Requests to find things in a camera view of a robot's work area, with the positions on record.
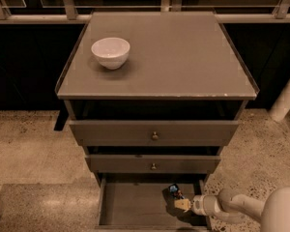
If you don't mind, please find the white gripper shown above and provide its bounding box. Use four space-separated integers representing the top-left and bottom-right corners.
174 195 221 216

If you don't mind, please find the blue redbull can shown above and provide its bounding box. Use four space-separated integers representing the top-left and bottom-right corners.
168 184 185 199

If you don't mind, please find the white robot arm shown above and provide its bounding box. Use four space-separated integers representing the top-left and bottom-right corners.
174 187 290 232

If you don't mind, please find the grey bottom drawer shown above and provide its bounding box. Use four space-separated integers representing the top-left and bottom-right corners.
95 176 212 232

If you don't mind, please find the grey drawer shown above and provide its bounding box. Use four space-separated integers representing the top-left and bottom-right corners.
70 120 239 147
85 155 220 174
95 176 212 232

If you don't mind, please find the brass top drawer knob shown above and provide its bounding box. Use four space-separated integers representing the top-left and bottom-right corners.
152 131 160 141

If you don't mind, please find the grey middle drawer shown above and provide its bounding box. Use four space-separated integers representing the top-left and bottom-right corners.
85 155 220 174

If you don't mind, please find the grey drawer cabinet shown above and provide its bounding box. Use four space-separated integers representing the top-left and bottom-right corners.
56 12 258 181

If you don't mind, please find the grey top drawer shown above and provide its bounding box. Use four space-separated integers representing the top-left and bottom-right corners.
70 120 239 147

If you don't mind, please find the white pole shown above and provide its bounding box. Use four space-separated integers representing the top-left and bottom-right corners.
269 78 290 122

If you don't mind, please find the white ceramic bowl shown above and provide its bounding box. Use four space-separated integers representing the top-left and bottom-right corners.
91 38 131 70

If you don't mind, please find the metal railing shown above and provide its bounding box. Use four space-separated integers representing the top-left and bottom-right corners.
0 0 290 25

